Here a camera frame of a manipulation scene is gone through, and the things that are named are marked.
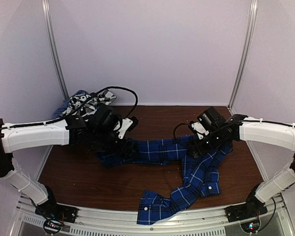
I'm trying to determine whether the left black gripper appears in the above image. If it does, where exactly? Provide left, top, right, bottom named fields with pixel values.
left=91, top=128, right=139, bottom=160

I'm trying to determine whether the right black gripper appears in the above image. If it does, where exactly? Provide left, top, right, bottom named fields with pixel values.
left=187, top=129, right=224, bottom=159

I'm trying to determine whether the blue plaid long sleeve shirt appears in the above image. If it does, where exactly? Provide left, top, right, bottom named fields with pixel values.
left=96, top=135, right=233, bottom=225

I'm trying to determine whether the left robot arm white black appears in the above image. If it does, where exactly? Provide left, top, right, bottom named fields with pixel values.
left=0, top=104, right=138, bottom=218

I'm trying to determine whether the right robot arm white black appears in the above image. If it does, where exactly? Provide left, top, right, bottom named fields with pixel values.
left=187, top=107, right=295, bottom=217

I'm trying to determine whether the black white patterned shirt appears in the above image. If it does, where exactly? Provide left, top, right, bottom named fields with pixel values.
left=59, top=89, right=117, bottom=118

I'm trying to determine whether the small blue check shirt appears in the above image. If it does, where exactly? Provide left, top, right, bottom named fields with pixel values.
left=52, top=90, right=88, bottom=119

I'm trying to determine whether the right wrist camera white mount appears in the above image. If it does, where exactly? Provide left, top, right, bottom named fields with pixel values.
left=190, top=121, right=209, bottom=140

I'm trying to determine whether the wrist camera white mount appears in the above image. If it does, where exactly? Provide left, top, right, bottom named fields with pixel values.
left=190, top=121, right=209, bottom=140
left=114, top=117, right=138, bottom=139

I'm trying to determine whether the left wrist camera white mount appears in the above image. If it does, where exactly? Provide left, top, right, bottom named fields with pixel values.
left=114, top=117, right=138, bottom=139

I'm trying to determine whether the right black cable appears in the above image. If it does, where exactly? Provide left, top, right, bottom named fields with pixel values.
left=173, top=122, right=195, bottom=146

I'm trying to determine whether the black cable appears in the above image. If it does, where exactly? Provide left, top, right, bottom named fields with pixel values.
left=88, top=86, right=138, bottom=121
left=173, top=122, right=195, bottom=146

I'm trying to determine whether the left black cable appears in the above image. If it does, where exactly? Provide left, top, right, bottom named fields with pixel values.
left=88, top=86, right=138, bottom=121

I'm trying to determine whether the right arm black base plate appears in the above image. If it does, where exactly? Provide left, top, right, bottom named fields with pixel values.
left=225, top=203, right=267, bottom=223

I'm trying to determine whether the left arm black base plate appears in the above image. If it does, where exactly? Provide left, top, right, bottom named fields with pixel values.
left=35, top=204, right=78, bottom=223

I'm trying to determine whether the front aluminium rail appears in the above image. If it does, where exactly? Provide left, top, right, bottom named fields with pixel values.
left=9, top=195, right=295, bottom=236

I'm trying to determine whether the right aluminium corner post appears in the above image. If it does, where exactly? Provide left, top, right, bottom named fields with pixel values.
left=227, top=0, right=258, bottom=113

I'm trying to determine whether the aluminium corner post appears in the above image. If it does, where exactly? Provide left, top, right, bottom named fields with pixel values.
left=227, top=0, right=258, bottom=113
left=42, top=0, right=69, bottom=99

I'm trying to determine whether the left aluminium corner post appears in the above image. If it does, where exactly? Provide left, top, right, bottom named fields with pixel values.
left=42, top=0, right=69, bottom=99

